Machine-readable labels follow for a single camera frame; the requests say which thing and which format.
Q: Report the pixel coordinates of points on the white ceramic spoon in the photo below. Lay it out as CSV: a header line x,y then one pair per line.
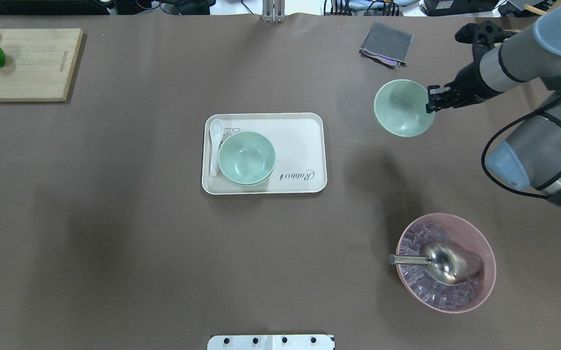
x,y
216,135

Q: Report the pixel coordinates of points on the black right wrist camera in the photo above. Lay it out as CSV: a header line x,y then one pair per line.
x,y
483,37

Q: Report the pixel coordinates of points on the metal ice scoop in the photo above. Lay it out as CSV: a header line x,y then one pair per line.
x,y
444,262

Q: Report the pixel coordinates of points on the green bowl on tray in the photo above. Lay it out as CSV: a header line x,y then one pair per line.
x,y
245,180

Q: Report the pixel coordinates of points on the pink bowl with ice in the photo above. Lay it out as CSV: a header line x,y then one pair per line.
x,y
457,299

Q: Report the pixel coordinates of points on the grey folded cloth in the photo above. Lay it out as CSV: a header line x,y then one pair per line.
x,y
387,45

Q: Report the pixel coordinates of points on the cream rabbit serving tray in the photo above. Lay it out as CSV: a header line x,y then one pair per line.
x,y
298,139

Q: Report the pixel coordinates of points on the aluminium frame post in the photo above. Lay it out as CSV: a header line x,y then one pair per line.
x,y
273,11

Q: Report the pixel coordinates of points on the green bowl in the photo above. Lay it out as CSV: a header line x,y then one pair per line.
x,y
245,180
400,108
247,152

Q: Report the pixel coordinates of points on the wooden mug tree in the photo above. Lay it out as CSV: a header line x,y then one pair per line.
x,y
539,9

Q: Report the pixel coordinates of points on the bamboo cutting board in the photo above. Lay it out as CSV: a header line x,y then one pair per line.
x,y
39,65

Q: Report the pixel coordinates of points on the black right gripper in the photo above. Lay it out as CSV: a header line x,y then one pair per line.
x,y
468,86

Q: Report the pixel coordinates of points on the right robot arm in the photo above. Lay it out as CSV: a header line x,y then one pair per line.
x,y
528,161

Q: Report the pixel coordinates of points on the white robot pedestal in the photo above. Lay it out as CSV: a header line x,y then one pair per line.
x,y
272,342

